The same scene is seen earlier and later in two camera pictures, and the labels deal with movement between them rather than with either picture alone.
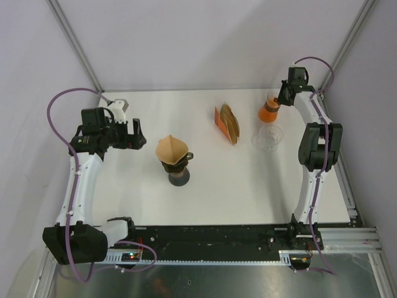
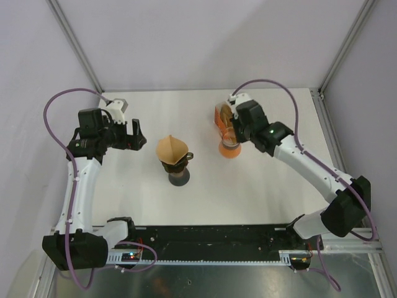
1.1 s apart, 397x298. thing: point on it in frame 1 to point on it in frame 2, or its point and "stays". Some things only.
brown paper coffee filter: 170,149 stays
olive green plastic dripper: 180,166 stays
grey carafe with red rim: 180,179 stays
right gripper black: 281,99 to 240,138
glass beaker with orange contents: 268,112 to 229,148
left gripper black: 134,141 stays
